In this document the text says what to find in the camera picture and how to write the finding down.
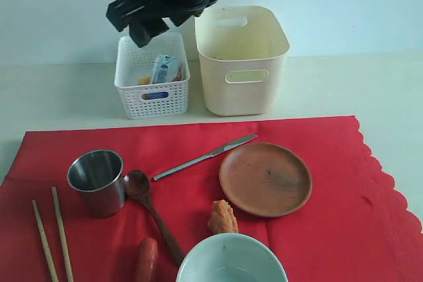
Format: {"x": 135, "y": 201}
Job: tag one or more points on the blue white milk carton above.
{"x": 165, "y": 69}

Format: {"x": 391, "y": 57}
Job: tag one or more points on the yellow cheese wedge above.
{"x": 144, "y": 80}

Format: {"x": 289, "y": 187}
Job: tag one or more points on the orange fried chicken piece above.
{"x": 222, "y": 218}

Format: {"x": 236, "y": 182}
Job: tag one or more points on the red sausage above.
{"x": 147, "y": 256}

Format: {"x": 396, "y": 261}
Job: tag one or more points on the white woven plastic basket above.
{"x": 157, "y": 100}

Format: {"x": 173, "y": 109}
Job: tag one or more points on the cream plastic bin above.
{"x": 242, "y": 52}

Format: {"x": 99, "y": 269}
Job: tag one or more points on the stainless steel cup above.
{"x": 97, "y": 176}

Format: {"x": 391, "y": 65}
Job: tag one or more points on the silver table knife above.
{"x": 222, "y": 149}

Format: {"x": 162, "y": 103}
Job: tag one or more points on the dark wooden spoon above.
{"x": 137, "y": 186}

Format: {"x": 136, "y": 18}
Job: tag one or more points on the brown wooden plate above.
{"x": 265, "y": 179}

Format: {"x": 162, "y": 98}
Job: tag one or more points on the red scalloped table cloth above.
{"x": 354, "y": 227}

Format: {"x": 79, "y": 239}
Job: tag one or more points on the pale blue ceramic bowl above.
{"x": 231, "y": 257}

